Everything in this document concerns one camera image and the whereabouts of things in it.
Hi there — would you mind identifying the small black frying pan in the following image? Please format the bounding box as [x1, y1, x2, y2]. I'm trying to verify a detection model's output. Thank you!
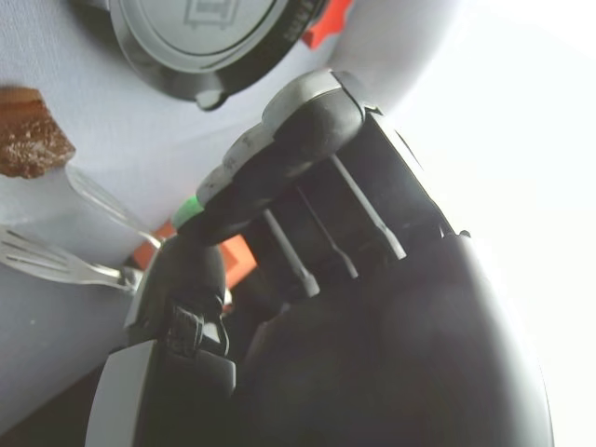
[110, 0, 328, 112]

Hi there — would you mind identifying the orange food piece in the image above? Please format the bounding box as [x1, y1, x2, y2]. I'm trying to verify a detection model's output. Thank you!
[0, 87, 77, 180]

